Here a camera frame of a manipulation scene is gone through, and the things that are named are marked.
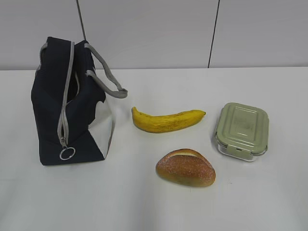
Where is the navy blue lunch bag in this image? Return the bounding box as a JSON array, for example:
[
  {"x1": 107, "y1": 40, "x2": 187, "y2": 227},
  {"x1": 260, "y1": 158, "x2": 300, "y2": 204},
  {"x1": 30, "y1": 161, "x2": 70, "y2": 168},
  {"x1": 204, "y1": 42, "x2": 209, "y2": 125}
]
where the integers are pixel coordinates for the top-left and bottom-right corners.
[{"x1": 31, "y1": 37, "x2": 128, "y2": 166}]

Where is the green lid glass container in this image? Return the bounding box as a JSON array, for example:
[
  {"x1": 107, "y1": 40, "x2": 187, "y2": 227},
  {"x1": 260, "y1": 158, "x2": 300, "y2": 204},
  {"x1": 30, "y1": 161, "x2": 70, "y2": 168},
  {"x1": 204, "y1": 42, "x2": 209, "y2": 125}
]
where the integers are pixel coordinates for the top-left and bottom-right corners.
[{"x1": 214, "y1": 103, "x2": 269, "y2": 162}]

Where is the yellow banana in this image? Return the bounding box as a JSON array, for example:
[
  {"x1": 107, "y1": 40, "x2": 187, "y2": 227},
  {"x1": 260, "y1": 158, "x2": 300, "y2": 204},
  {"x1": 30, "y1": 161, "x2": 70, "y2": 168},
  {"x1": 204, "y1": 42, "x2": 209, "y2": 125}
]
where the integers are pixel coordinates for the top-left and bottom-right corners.
[{"x1": 131, "y1": 107, "x2": 206, "y2": 133}]

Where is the brown bread roll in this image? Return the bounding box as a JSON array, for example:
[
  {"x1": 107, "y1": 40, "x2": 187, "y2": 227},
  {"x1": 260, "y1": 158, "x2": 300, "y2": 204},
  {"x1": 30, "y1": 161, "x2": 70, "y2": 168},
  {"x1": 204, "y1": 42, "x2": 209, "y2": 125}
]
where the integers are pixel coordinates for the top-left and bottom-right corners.
[{"x1": 155, "y1": 149, "x2": 216, "y2": 187}]

